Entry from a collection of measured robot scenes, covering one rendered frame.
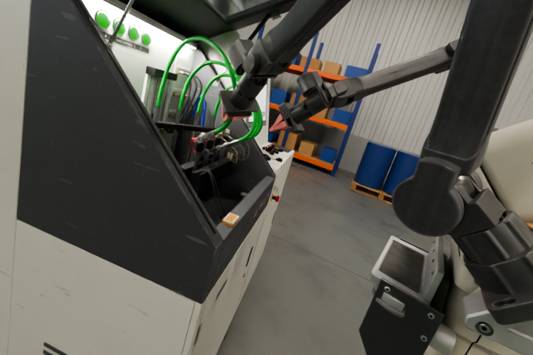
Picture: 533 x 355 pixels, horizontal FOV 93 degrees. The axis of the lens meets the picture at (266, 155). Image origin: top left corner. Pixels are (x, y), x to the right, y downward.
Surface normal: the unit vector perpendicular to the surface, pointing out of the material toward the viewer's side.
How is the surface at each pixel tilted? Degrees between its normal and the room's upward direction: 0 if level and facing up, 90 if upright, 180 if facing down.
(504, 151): 90
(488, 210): 42
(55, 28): 90
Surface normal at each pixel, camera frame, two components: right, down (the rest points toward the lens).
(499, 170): -0.57, 0.02
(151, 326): -0.23, 0.15
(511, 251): -0.39, -0.11
